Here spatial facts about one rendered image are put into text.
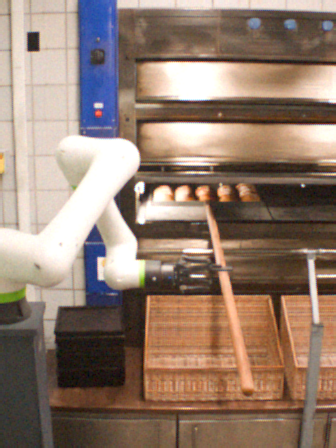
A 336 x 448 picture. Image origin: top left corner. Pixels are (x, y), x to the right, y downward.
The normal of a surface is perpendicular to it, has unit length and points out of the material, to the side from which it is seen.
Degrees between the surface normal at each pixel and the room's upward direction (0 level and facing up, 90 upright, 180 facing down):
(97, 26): 90
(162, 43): 90
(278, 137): 70
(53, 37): 90
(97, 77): 90
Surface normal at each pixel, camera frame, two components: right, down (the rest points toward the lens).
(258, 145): -0.02, -0.09
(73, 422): -0.02, 0.26
